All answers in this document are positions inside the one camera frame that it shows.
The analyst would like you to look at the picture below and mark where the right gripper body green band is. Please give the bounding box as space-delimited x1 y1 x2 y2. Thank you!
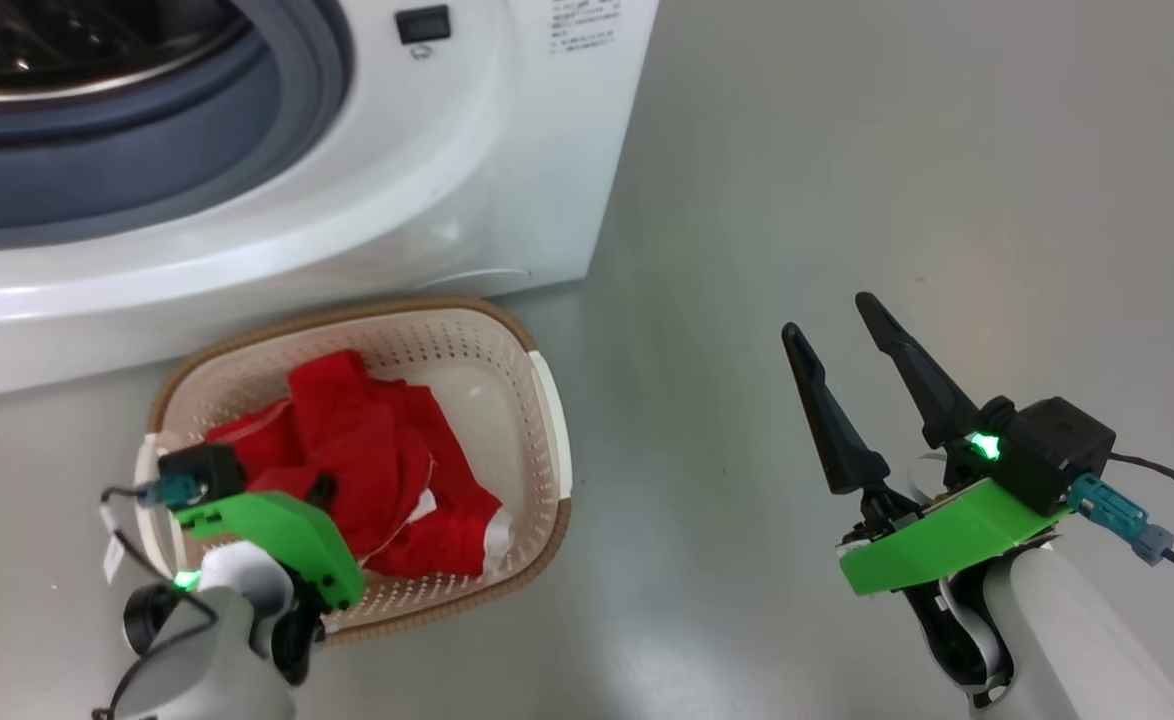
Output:
837 430 1070 698

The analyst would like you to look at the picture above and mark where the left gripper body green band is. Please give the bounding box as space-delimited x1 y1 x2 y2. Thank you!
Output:
175 490 367 687

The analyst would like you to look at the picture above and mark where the cream perforated basket brown rim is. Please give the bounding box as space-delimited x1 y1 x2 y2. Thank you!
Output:
135 297 574 647

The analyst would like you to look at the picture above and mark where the red and white garment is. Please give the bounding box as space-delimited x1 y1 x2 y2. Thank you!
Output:
205 350 514 582

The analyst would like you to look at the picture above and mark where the white front-load washing machine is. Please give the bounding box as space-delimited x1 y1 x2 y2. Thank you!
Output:
0 0 660 403

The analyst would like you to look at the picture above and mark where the perforated steel washer drum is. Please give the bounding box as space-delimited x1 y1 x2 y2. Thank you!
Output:
0 0 250 107

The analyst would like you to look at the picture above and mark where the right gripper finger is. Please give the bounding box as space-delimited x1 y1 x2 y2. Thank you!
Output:
782 322 891 496
855 292 980 449

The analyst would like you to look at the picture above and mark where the black door latch socket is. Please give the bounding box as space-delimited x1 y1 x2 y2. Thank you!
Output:
395 5 453 46

